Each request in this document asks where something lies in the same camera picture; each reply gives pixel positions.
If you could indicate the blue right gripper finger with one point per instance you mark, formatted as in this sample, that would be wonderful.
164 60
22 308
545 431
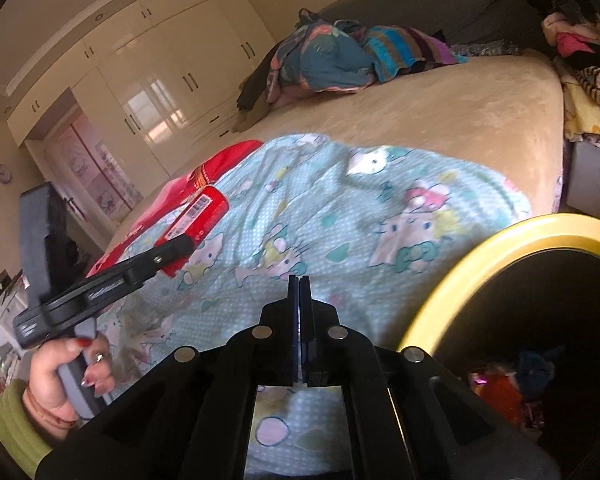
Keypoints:
307 344
293 307

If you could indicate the red barcode package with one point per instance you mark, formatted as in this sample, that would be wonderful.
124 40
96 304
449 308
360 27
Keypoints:
187 232

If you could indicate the red plastic wrapper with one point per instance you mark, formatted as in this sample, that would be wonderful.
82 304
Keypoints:
497 387

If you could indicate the blue plastic scrap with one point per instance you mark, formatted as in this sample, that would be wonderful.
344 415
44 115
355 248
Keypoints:
534 373

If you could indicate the green sleeve left forearm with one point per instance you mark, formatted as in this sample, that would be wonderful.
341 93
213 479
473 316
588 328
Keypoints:
18 434

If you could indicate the yellow rimmed black trash bin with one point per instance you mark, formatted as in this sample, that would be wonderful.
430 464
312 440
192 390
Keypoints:
533 287

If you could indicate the left hand red nails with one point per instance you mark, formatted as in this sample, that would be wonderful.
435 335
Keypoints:
64 375

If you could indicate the light blue cartoon quilt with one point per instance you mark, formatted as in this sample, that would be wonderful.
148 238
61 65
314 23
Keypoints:
374 229

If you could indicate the pink sliding door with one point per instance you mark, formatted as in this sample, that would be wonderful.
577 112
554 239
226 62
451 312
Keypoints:
87 174

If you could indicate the red blanket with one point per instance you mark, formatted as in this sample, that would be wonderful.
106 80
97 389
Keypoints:
176 193

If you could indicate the cream glossy wardrobe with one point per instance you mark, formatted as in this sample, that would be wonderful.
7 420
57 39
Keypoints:
158 79

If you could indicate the blue floral bedding pile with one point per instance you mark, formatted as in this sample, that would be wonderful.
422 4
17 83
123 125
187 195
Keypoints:
319 56

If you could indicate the striped colourful blanket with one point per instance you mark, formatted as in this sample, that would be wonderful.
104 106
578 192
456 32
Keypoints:
397 51

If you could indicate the beige bed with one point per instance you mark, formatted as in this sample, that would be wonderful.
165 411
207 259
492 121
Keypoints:
504 112

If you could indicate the grey storage box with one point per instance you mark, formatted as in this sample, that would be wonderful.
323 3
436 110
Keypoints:
583 183

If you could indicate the grey headboard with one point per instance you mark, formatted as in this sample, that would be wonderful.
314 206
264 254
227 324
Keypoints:
461 21

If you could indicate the yellow cartoon blanket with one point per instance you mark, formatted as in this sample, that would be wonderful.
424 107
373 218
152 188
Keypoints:
582 114

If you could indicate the pile of clothes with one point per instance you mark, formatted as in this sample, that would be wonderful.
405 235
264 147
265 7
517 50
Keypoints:
572 28

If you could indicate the round wall clock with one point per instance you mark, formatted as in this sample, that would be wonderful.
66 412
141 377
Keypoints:
5 174

